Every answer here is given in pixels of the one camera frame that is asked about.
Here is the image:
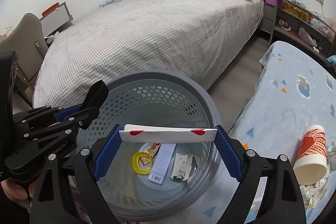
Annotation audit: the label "red white paper cup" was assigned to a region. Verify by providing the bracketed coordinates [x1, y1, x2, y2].
[293, 124, 327, 185]

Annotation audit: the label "white card with red marks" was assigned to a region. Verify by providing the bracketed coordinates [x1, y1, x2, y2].
[119, 124, 217, 143]

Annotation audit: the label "grey perforated trash basket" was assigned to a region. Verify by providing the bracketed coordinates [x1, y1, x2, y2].
[77, 70, 221, 222]

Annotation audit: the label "person's left hand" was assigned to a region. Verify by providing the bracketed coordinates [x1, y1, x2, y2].
[1, 180, 38, 208]

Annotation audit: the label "beige office chair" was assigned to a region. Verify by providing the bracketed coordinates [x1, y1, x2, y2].
[1, 13, 48, 106]

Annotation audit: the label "lavender barcode box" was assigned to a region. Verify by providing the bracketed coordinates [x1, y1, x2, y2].
[147, 143, 176, 184]

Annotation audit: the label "white green snack wrapper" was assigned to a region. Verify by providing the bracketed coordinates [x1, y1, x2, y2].
[170, 153, 193, 181]

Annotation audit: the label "bed with grey checked cover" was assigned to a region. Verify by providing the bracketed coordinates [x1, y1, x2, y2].
[33, 0, 264, 107]

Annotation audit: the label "pink plastic bag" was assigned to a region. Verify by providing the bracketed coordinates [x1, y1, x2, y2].
[297, 27, 317, 47]

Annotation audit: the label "grey low shelf unit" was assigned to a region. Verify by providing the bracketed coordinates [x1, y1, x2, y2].
[269, 0, 335, 63]

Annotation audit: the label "grey nightstand drawers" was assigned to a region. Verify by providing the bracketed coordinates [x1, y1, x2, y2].
[259, 3, 276, 34]

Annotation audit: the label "gold foil packages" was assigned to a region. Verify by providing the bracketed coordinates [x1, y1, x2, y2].
[282, 1, 311, 22]

